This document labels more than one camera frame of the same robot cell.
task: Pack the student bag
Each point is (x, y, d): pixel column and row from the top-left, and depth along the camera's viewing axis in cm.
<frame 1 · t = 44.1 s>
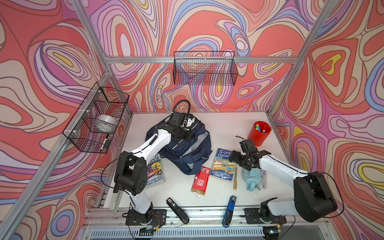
left hand: (194, 133, 87), fingers closed
right hand: (235, 163, 90), fingers open
91-storey treehouse book: (222, 167, 90), point 2 cm above the table
red snack packet: (200, 181, 86), on the table
gold pen: (235, 179, 88), on the table
light blue pencil pouch: (252, 177, 83), point 5 cm above the table
red ribbed metal pen cup: (258, 132, 93), point 14 cm above the table
navy blue student backpack: (190, 155, 86), point 11 cm above the table

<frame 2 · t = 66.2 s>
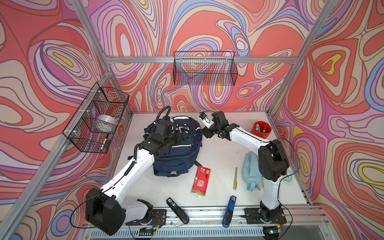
left hand: (184, 132, 79), fingers open
right hand: (206, 129, 95), fingers open
navy blue student backpack: (178, 159, 85), point 10 cm above the table
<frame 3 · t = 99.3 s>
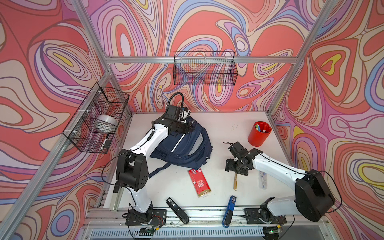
left hand: (194, 127, 86), fingers closed
right hand: (233, 173, 85), fingers open
red snack packet: (199, 181, 86), on the table
navy blue student backpack: (190, 150, 84), point 15 cm above the table
grey silver stapler: (116, 199, 77), point 4 cm above the table
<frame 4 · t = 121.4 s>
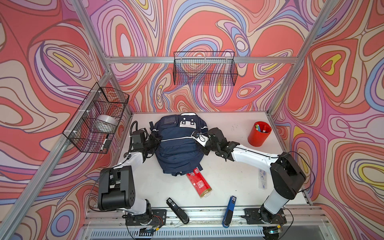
left hand: (163, 135, 90), fingers closed
right hand: (199, 143, 88), fingers closed
navy blue student backpack: (177, 152, 86), point 12 cm above the table
